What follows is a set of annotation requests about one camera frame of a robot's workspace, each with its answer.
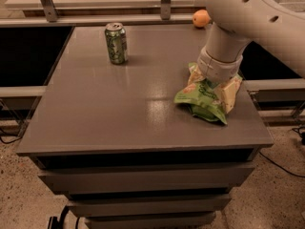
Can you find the metal railing frame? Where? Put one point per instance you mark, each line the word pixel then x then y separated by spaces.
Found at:
pixel 95 7

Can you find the orange fruit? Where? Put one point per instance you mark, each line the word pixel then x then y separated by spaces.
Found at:
pixel 201 18

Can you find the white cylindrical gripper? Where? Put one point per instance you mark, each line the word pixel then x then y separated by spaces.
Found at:
pixel 218 67

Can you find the grey drawer cabinet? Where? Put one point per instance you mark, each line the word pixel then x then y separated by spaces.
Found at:
pixel 112 140

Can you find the green rice chip bag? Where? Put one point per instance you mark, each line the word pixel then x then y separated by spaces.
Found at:
pixel 202 101

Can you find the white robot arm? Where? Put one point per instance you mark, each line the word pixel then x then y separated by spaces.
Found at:
pixel 236 23

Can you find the green soda can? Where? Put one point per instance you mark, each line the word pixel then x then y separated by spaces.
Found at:
pixel 116 43

